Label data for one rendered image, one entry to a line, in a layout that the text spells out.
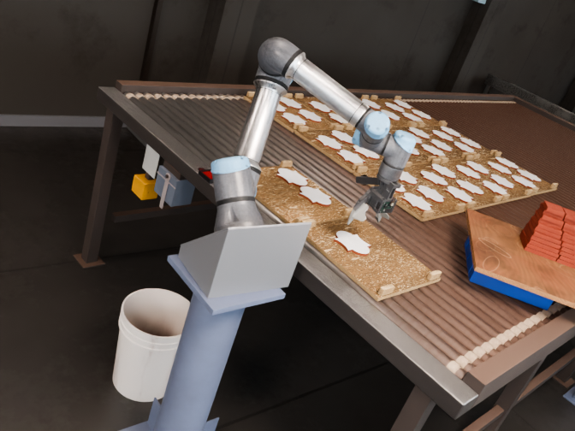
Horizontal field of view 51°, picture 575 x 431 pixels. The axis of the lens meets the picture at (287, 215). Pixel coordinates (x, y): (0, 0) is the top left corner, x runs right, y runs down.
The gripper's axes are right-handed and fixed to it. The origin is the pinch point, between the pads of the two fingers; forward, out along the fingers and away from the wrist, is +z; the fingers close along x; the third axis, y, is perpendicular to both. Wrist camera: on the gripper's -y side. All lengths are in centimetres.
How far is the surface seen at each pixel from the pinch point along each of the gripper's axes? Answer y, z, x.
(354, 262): 10.0, 8.7, -7.5
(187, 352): 3, 44, -58
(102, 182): -121, 57, -40
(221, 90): -139, 12, 23
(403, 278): 21.6, 8.4, 5.4
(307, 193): -32.3, 8.6, 2.8
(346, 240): -0.4, 7.8, -2.8
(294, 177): -45.0, 8.9, 5.4
